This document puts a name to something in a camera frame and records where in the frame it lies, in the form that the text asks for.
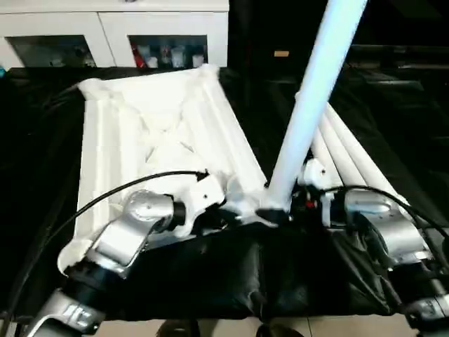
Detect white plastic table top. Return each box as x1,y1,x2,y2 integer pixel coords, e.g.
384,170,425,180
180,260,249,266
58,65,280,276

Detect white plastic table leg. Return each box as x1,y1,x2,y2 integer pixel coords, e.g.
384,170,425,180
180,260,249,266
309,119,339,175
324,102,409,208
258,0,368,220
316,105,383,201

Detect silver left leg black foot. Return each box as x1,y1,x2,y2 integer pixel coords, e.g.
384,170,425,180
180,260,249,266
158,319,201,337

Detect silver leg black foot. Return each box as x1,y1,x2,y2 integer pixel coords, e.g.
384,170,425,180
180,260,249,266
158,319,201,337
256,323,302,337

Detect silver right leg black foot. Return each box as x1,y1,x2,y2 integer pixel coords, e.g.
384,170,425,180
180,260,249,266
256,323,302,337

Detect toy figures behind cabinet glass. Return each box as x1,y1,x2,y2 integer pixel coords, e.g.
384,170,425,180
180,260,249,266
130,41,208,69

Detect black work mat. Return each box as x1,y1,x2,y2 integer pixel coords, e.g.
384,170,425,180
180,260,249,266
0,63,449,322

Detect black tv cabinet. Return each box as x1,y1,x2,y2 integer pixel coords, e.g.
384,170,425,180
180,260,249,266
228,0,449,71

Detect white cabinet with glass doors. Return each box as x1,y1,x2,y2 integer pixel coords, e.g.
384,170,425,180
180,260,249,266
0,0,230,70

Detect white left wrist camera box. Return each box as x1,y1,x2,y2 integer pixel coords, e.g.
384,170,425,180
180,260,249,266
165,173,227,236

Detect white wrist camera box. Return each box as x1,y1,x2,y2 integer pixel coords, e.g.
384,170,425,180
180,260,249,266
298,158,336,227
165,173,227,236

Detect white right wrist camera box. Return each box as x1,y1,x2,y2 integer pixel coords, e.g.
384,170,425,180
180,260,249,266
298,158,336,227

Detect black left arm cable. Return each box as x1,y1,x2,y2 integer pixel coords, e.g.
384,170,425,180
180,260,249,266
0,171,210,325

